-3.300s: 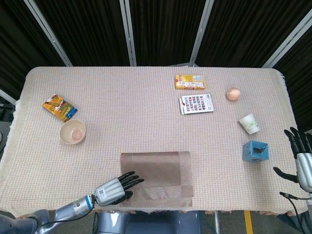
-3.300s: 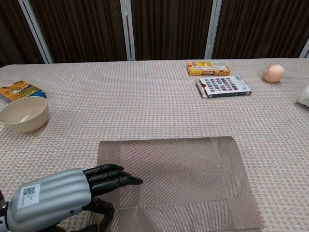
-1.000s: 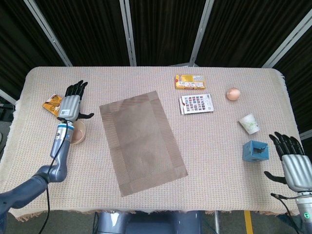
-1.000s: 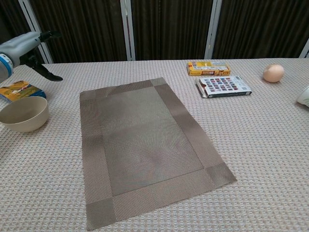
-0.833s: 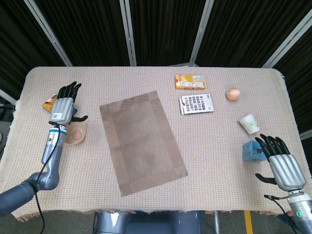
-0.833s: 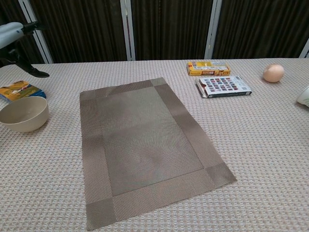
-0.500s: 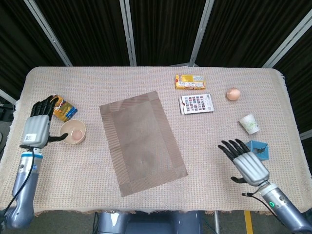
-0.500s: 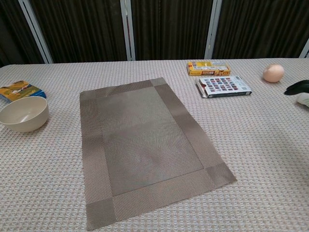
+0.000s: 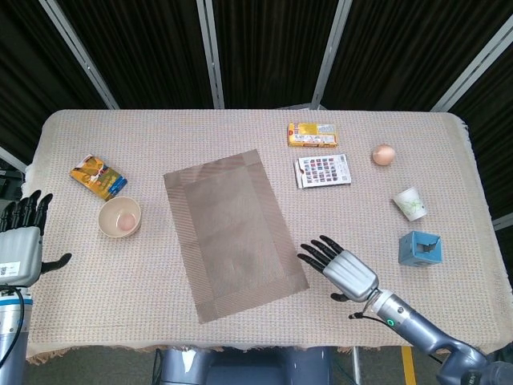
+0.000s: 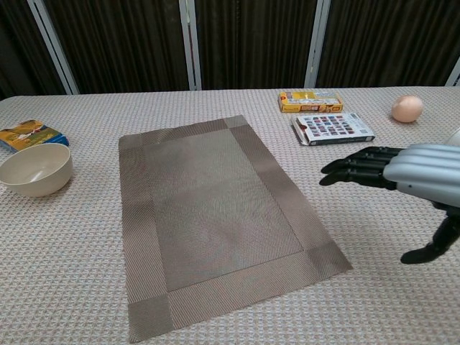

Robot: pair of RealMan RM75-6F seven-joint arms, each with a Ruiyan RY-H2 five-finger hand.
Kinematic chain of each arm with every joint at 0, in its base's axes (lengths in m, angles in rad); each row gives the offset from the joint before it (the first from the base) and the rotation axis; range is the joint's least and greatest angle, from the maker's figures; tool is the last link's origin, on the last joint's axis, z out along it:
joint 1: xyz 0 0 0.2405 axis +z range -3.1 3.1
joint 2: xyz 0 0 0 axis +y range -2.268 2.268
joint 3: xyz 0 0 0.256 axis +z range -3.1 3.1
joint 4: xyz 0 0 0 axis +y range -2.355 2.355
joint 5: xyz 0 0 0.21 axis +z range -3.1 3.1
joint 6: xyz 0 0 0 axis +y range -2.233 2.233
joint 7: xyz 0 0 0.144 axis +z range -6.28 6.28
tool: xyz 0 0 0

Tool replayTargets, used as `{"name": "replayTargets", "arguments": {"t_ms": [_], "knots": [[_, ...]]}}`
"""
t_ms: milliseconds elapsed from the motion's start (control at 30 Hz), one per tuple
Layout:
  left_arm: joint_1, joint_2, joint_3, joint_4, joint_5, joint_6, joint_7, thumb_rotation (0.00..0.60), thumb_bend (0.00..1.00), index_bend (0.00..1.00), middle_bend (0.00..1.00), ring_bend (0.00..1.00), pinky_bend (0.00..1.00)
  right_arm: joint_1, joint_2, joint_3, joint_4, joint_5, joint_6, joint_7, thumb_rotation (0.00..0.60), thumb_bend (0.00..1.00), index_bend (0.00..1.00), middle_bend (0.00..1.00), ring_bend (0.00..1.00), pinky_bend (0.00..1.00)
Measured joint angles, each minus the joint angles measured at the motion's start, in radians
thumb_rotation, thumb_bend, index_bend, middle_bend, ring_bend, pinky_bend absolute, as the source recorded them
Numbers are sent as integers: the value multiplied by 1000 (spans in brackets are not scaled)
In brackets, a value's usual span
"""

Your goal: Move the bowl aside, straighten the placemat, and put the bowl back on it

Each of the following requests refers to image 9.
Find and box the yellow cardboard box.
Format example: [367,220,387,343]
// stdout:
[286,122,340,148]

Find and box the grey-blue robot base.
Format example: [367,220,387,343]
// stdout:
[154,346,333,385]

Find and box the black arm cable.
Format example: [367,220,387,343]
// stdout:
[347,304,396,328]
[0,285,26,368]

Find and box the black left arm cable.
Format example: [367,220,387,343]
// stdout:
[0,285,26,368]

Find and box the left silver and black hand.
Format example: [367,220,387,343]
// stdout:
[0,189,73,288]

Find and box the blue cube box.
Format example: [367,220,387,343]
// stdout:
[398,230,443,267]

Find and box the dark pleated screen panel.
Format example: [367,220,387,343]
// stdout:
[55,0,213,110]
[212,0,341,109]
[320,0,513,111]
[448,43,513,221]
[0,0,111,161]

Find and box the white box with coloured squares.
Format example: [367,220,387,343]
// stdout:
[293,153,353,189]

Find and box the yellow and blue snack packet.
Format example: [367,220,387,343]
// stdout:
[69,154,128,202]

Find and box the peach coloured egg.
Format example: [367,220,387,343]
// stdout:
[371,143,397,166]

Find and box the light brown bowl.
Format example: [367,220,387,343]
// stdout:
[98,196,143,239]

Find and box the metal table leg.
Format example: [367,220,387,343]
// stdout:
[351,346,362,385]

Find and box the white paper cup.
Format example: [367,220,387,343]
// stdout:
[392,186,428,222]

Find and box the right silver and black hand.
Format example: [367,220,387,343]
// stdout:
[297,234,381,304]

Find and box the white screen frame post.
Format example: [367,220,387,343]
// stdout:
[0,144,29,172]
[38,0,120,110]
[491,214,513,232]
[310,0,353,110]
[429,18,513,113]
[195,0,226,110]

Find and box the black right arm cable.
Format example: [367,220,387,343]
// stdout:
[347,304,396,328]

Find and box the brown woven placemat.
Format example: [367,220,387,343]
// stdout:
[163,148,310,324]

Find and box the beige woven tablecloth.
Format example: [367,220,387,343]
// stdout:
[18,108,513,367]

